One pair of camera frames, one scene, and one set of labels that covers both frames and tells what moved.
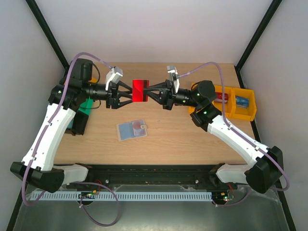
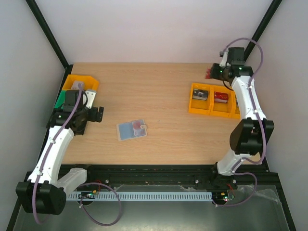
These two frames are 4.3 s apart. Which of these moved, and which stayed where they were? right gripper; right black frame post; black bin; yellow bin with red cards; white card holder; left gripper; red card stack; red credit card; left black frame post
Moved: left gripper; right gripper; red credit card
Stayed: white card holder; right black frame post; black bin; yellow bin with red cards; left black frame post; red card stack
